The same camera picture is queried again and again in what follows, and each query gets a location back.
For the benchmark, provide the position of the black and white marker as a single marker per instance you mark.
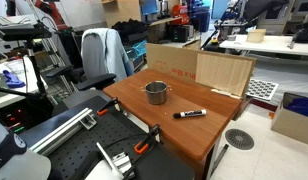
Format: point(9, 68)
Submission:
point(189, 114)

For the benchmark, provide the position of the red robot arm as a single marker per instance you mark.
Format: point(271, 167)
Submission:
point(51, 12)

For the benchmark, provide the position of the orange and black clamp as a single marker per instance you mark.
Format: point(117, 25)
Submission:
point(146, 141)
point(108, 106)

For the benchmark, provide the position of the brown cardboard box panel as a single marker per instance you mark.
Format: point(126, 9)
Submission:
point(207, 68)

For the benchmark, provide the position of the black office chair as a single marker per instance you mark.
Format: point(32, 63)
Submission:
point(90, 81)

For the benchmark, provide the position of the black perforated breadboard plate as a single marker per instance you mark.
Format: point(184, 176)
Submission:
point(104, 140)

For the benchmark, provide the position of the round floor drain grate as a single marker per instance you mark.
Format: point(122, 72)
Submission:
point(239, 139)

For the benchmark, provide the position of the checkerboard calibration board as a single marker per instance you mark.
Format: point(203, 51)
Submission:
point(261, 89)

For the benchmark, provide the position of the small wooden box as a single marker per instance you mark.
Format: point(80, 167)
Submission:
point(256, 35)

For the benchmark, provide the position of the black tripod stand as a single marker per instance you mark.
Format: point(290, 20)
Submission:
point(35, 83)

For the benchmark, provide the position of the white work table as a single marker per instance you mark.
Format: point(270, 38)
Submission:
point(267, 45)

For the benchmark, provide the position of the open cardboard box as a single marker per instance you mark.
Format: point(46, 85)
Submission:
point(293, 118)

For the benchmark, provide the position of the blue glove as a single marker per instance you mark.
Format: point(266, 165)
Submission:
point(12, 80)

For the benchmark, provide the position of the computer case with leds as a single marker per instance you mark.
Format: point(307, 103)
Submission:
point(12, 120)

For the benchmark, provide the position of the grey and navy cap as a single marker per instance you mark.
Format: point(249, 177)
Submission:
point(10, 155)

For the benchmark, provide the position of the small aluminium bracket rail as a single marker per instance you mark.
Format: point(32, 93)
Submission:
point(115, 161)

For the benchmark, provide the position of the long aluminium extrusion rail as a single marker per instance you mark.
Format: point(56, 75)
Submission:
point(62, 130)

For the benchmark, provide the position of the black camera on tripod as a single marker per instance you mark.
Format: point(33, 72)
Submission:
point(22, 33)

